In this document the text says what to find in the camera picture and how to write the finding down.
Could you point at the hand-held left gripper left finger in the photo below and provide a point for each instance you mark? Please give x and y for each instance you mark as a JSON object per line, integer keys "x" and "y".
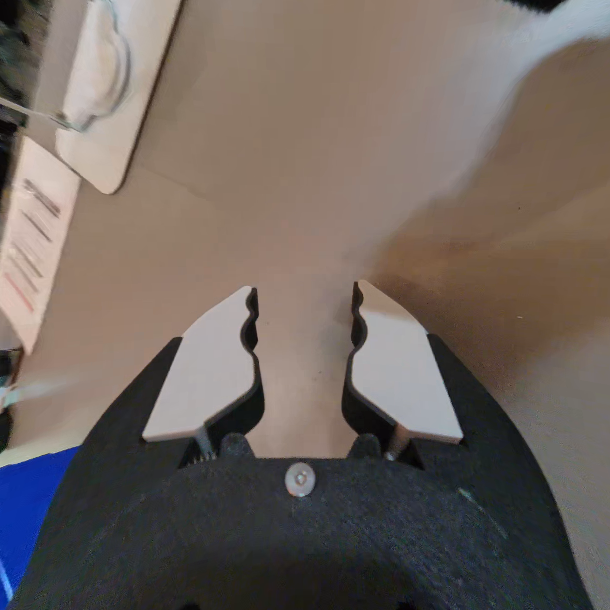
{"x": 205, "y": 376}

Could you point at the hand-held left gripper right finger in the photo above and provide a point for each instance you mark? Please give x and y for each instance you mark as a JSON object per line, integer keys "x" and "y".
{"x": 405, "y": 376}

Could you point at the printed paper sheets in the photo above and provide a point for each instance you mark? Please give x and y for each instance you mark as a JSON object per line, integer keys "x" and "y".
{"x": 33, "y": 248}

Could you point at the blue bin with sticker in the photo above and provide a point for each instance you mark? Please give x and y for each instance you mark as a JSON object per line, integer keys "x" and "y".
{"x": 29, "y": 515}

